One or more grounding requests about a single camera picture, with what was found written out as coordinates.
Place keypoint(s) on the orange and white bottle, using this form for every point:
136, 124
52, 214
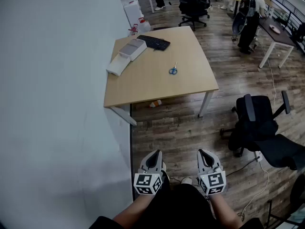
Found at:
156, 103

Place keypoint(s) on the white storage box with drawer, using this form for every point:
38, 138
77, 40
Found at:
133, 49

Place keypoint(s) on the dark brown desk white legs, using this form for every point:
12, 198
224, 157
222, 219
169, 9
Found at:
278, 36

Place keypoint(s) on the white power strip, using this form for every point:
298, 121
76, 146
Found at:
258, 157

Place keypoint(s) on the person's left forearm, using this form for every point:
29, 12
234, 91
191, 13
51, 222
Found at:
134, 209

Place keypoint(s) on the pink plate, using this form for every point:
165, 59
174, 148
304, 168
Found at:
274, 28

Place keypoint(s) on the person's right forearm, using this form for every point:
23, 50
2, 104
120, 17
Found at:
224, 211

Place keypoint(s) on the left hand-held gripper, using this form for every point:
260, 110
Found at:
143, 182

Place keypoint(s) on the black keyboard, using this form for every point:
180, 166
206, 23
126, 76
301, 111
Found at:
155, 42

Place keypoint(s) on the person's white shoe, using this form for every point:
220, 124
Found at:
186, 180

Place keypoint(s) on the white water dispenser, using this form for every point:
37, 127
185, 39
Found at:
133, 12

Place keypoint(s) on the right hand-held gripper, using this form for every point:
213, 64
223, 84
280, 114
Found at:
214, 181

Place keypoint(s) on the black office chair grey armrests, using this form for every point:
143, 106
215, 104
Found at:
257, 118

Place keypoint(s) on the person's black clothing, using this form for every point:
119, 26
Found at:
181, 206

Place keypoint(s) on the clear water jug red label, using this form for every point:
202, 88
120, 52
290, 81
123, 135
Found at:
144, 26

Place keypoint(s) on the black metal railing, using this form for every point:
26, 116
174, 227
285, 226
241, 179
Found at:
289, 20

